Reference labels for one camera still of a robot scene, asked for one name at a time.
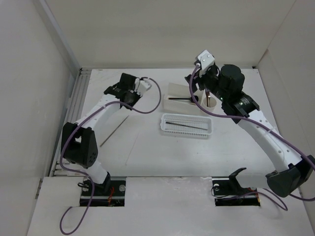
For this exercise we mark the aluminium rail frame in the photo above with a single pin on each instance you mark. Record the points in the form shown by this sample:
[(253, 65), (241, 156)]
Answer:
[(76, 92)]

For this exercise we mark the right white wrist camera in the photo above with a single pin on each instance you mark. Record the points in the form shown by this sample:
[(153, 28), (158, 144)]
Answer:
[(205, 59)]

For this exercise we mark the beige cup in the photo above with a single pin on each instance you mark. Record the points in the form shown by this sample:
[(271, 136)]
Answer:
[(212, 106)]

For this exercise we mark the black spoon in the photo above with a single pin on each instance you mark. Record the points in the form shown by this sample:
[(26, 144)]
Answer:
[(190, 99)]

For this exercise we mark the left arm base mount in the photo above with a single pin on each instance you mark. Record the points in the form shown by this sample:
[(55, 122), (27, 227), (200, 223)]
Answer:
[(112, 196)]

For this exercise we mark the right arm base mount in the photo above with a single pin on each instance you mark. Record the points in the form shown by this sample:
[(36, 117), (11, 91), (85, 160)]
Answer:
[(227, 192)]

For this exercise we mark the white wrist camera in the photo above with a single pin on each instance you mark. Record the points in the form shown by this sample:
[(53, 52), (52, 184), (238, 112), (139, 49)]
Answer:
[(142, 86), (205, 59)]

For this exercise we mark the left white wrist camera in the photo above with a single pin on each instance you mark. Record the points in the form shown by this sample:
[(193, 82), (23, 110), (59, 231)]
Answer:
[(142, 86)]

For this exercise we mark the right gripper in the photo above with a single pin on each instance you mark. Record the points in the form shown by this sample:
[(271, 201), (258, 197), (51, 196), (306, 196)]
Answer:
[(198, 79)]

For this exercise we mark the white perforated box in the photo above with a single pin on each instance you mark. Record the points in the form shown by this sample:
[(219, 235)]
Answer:
[(179, 106)]

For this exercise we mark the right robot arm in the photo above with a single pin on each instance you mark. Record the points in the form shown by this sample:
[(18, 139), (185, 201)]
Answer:
[(292, 167)]

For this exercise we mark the black chopstick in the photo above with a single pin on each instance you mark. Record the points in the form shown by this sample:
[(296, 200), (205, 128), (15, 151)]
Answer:
[(183, 125)]

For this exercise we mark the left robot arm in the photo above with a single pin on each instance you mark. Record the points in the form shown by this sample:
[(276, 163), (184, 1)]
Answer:
[(79, 139)]

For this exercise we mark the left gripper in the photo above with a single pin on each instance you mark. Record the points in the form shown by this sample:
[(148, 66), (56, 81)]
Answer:
[(137, 95)]

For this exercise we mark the white mesh tray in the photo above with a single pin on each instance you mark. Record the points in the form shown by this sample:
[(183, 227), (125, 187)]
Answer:
[(198, 121)]

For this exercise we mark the grey chopstick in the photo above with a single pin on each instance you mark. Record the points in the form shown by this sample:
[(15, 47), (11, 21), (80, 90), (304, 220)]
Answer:
[(113, 132)]

